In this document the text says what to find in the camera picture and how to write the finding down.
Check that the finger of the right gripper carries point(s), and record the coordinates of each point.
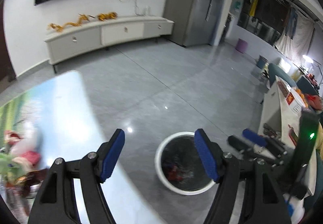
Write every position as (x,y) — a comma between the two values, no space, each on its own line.
(248,152)
(269,143)

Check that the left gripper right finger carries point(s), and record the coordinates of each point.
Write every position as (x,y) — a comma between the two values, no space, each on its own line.
(263,201)

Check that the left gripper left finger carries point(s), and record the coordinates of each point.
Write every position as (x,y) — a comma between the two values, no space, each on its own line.
(55,201)

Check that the light green paper wrapper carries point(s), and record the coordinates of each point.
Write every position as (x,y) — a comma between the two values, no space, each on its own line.
(9,170)

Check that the red white paper box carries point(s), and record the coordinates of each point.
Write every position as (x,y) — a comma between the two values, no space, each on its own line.
(23,148)

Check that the dark brown chip bag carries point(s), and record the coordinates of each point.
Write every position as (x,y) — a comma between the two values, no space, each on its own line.
(24,183)

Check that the white round trash bin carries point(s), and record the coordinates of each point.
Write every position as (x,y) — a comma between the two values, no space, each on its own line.
(179,167)

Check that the right hand blue white glove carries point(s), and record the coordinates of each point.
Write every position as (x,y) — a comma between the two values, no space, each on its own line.
(295,208)

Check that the blue small waste bin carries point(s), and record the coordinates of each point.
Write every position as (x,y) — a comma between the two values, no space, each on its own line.
(261,62)

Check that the purple stool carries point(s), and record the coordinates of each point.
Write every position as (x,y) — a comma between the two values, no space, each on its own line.
(241,46)

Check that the dark brown entrance door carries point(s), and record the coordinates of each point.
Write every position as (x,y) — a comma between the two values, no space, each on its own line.
(7,70)

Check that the grey double door refrigerator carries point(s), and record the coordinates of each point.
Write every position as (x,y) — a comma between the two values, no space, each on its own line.
(195,21)

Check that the white TV console cabinet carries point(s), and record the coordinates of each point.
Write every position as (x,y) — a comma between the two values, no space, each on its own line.
(74,41)

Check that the golden dragon figurine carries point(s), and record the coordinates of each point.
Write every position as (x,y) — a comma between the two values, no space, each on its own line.
(60,28)

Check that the golden tiger figurine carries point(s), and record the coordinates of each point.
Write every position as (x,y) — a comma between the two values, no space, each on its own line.
(108,16)

